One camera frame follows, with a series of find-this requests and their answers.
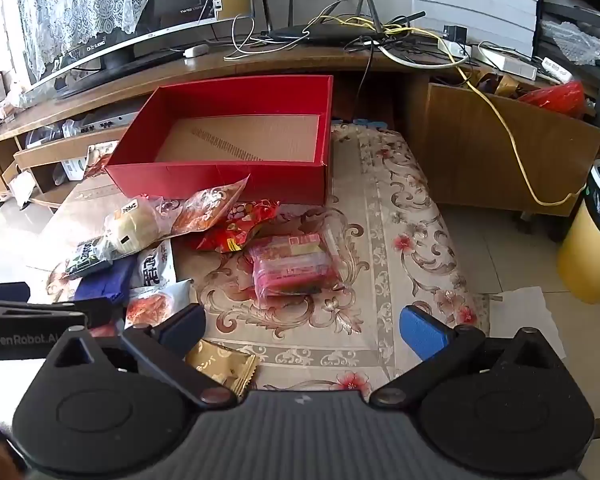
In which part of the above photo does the white blue cardboard box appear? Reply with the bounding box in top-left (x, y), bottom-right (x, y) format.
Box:
top-left (62, 157), bottom-right (88, 181)

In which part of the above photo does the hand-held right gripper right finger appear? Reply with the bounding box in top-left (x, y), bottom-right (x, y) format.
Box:
top-left (369, 305), bottom-right (568, 408)

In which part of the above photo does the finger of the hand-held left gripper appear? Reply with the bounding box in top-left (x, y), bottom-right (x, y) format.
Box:
top-left (0, 282), bottom-right (31, 305)
top-left (0, 298), bottom-right (112, 330)

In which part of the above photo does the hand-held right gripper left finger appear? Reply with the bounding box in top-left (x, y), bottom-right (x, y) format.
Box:
top-left (42, 304), bottom-right (240, 409)

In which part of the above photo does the silver media player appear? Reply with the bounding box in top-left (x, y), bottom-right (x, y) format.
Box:
top-left (27, 110), bottom-right (141, 148)

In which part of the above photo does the clear plastic bag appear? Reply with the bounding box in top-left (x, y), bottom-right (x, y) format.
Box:
top-left (30, 120), bottom-right (88, 148)

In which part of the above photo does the orange snack clear packet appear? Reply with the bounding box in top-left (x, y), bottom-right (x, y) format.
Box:
top-left (160, 174), bottom-right (252, 238)

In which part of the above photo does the white cable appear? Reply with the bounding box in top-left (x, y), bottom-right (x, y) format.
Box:
top-left (377, 35), bottom-right (471, 68)

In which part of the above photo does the steamed cake clear packet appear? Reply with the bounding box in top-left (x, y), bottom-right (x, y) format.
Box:
top-left (102, 197), bottom-right (176, 256)

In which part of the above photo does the white set-top box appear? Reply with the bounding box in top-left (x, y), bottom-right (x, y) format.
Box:
top-left (472, 46), bottom-right (538, 81)

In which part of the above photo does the black cable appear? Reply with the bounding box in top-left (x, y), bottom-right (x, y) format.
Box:
top-left (347, 35), bottom-right (381, 123)

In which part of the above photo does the red plastic bag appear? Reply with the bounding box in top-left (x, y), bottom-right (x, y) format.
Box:
top-left (517, 80), bottom-right (586, 121)

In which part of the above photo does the white power strip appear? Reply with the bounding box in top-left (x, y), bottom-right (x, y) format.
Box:
top-left (437, 40), bottom-right (473, 57)

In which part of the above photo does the yellow cable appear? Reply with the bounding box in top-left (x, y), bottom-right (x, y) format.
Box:
top-left (307, 2), bottom-right (588, 207)

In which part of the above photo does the stack of white boards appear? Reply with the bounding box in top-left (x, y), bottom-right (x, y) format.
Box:
top-left (412, 0), bottom-right (541, 58)

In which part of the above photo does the pink clear snack packet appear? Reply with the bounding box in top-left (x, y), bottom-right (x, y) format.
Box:
top-left (245, 232), bottom-right (353, 308)

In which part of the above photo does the blue foil packet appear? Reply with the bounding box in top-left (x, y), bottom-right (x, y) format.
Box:
top-left (75, 257), bottom-right (136, 306)

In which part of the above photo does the yellow trash bin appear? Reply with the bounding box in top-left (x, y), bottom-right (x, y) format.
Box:
top-left (557, 160), bottom-right (600, 306)

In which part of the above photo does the white paper sheet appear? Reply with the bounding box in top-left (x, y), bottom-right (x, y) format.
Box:
top-left (490, 286), bottom-right (568, 361)

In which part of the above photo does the bubble wrap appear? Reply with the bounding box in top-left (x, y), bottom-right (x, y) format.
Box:
top-left (540, 20), bottom-right (600, 66)

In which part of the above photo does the blue plastic object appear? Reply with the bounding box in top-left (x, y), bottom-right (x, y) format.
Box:
top-left (332, 117), bottom-right (388, 130)

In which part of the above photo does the wooden television stand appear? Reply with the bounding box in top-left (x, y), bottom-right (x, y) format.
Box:
top-left (0, 42), bottom-right (600, 211)

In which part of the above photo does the white packet black print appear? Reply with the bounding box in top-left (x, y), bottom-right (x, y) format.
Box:
top-left (132, 242), bottom-right (178, 291)

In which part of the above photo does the gold snack packet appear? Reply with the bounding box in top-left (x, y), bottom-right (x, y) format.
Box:
top-left (185, 339), bottom-right (261, 401)

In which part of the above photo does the black router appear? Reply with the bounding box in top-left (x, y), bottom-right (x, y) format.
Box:
top-left (257, 0), bottom-right (426, 43)

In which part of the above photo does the gold gift bag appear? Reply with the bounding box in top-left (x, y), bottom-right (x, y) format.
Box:
top-left (472, 72), bottom-right (521, 98)

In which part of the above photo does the red cardboard box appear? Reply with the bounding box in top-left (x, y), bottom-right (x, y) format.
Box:
top-left (104, 75), bottom-right (335, 206)

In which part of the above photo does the white lace cloth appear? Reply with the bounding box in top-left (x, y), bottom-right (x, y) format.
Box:
top-left (15, 0), bottom-right (158, 78)

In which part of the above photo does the red candy packet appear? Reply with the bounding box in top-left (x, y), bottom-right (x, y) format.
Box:
top-left (192, 200), bottom-right (281, 253)

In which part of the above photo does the white packet red food picture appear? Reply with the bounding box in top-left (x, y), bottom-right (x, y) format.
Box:
top-left (125, 280), bottom-right (196, 331)

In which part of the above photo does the green seaweed snack packet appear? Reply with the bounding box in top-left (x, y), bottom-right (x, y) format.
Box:
top-left (62, 235), bottom-right (116, 281)

